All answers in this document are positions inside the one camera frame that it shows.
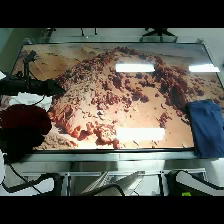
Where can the blue shirt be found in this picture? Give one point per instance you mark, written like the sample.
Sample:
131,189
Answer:
206,130

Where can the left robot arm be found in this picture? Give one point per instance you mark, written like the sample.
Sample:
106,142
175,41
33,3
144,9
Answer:
30,87

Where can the white garment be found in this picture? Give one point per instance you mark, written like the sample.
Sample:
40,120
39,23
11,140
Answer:
28,99

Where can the dark red garment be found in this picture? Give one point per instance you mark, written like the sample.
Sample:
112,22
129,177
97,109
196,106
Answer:
23,118

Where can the silver frame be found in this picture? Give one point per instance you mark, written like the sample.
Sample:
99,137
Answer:
100,156

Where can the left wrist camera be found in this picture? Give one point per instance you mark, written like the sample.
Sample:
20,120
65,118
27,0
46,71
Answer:
29,63

